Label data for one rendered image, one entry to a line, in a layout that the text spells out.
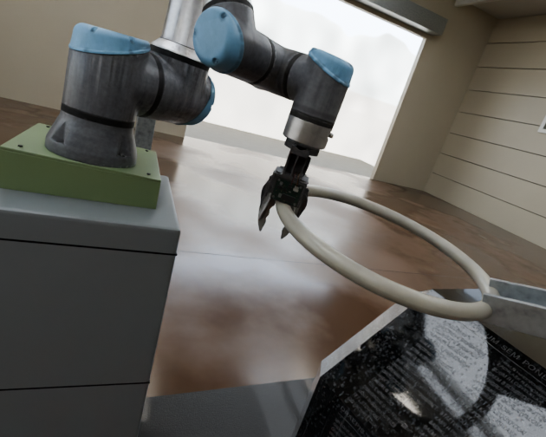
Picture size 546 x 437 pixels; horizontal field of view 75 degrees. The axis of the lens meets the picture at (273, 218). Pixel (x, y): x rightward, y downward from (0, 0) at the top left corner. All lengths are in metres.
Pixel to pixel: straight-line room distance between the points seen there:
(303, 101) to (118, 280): 0.53
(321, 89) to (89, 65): 0.46
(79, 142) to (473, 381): 0.92
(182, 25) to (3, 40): 6.18
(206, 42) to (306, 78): 0.18
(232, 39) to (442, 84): 8.75
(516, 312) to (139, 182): 0.76
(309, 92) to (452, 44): 8.69
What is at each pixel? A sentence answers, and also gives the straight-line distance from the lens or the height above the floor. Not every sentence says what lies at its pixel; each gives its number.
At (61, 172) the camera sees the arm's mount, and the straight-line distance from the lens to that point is 0.85.
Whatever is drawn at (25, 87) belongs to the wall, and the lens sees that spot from 7.04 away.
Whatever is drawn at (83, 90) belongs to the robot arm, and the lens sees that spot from 0.85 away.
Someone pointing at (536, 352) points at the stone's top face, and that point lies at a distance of 0.92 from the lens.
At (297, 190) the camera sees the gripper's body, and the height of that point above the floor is 1.01.
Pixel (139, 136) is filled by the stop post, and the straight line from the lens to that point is 1.85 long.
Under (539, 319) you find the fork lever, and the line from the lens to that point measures 0.73.
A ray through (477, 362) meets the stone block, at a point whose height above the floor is 0.79.
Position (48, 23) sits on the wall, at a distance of 6.93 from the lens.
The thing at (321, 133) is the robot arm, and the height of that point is 1.12.
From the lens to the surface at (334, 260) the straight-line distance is 0.58.
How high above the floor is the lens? 1.16
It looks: 18 degrees down
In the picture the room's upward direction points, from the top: 17 degrees clockwise
